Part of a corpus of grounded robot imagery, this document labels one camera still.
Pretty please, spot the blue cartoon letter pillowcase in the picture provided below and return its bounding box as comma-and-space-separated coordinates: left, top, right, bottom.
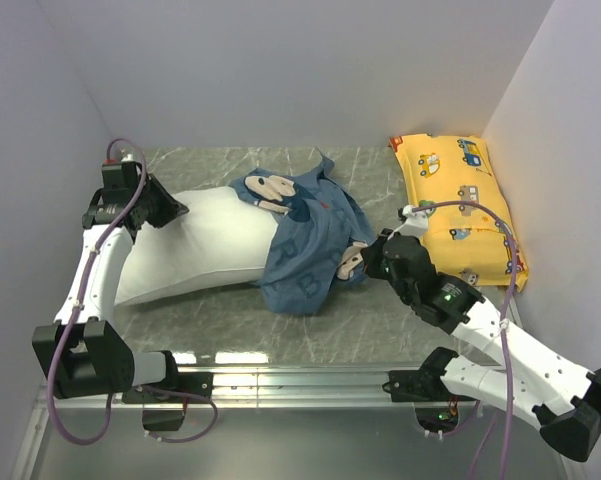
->
230, 155, 375, 315

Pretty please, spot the white pillow insert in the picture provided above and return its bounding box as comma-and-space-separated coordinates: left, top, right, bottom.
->
115, 186, 278, 306

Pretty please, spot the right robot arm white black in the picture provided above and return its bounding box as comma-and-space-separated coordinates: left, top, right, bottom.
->
361, 230, 601, 463

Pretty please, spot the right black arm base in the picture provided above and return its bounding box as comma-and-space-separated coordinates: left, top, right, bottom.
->
381, 347, 459, 435

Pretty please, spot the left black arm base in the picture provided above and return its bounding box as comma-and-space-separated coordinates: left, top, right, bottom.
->
121, 371, 219, 444

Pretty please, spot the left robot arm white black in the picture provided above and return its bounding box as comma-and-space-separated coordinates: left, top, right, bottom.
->
32, 160, 188, 402

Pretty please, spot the yellow car print pillow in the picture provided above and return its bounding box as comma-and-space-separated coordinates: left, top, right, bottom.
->
389, 134, 529, 290

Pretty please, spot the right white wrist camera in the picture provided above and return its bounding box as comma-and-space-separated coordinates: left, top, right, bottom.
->
389, 205, 429, 240

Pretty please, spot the aluminium mounting rail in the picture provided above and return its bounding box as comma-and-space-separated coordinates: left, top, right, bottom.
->
33, 364, 564, 411

